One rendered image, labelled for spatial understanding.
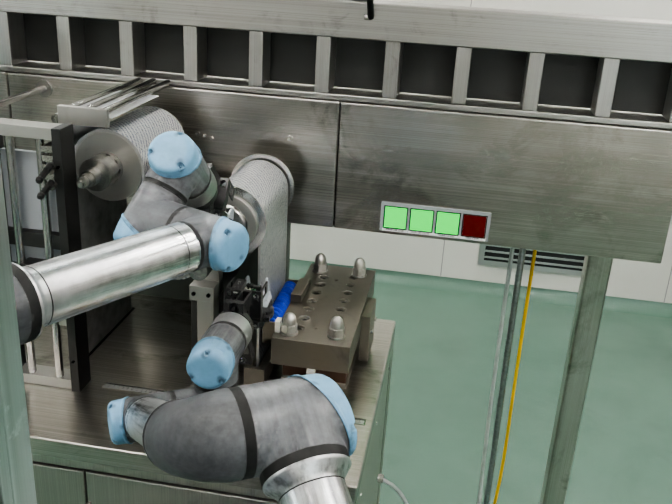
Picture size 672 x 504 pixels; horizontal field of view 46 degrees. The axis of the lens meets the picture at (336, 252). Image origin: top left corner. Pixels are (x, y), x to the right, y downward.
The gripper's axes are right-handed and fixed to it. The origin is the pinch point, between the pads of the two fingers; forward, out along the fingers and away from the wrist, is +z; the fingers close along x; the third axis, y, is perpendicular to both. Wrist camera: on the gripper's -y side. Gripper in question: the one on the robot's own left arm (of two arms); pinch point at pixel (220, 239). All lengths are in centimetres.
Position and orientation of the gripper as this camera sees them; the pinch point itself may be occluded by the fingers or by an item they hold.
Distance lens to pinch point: 155.3
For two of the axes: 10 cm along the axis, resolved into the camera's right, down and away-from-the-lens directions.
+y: 1.5, -9.4, 3.0
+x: -9.8, -1.1, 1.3
